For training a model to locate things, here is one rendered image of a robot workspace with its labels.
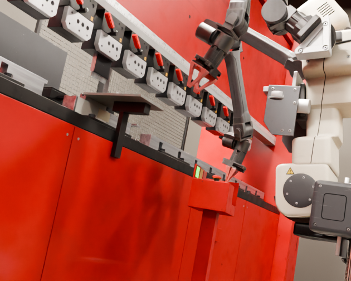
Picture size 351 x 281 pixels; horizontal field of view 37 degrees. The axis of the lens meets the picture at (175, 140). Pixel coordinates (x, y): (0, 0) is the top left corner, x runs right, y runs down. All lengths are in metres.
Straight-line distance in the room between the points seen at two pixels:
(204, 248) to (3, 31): 1.28
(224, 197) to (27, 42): 1.16
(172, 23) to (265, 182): 1.81
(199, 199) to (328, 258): 3.55
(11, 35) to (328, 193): 1.60
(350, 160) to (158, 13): 3.65
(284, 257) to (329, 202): 2.43
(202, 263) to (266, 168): 1.91
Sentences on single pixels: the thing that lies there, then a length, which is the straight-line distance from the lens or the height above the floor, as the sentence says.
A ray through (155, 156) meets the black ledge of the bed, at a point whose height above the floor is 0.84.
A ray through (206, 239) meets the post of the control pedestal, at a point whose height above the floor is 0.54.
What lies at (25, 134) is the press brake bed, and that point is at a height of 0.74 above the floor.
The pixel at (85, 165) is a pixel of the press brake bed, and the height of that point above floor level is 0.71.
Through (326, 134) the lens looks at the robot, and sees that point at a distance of 1.70.
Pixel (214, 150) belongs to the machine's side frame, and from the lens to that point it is 4.24.
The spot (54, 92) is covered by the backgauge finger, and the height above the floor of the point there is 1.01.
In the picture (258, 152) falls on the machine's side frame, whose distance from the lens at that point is 4.10.
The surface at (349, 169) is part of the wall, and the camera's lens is 5.73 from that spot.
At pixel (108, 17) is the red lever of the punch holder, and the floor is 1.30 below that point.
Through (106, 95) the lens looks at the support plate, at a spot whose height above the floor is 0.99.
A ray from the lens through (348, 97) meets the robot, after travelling 1.72.
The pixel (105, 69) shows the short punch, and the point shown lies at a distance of 2.20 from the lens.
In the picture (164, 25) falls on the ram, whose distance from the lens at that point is 2.53.
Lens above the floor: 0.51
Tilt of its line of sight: 10 degrees up
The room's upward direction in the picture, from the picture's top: 11 degrees clockwise
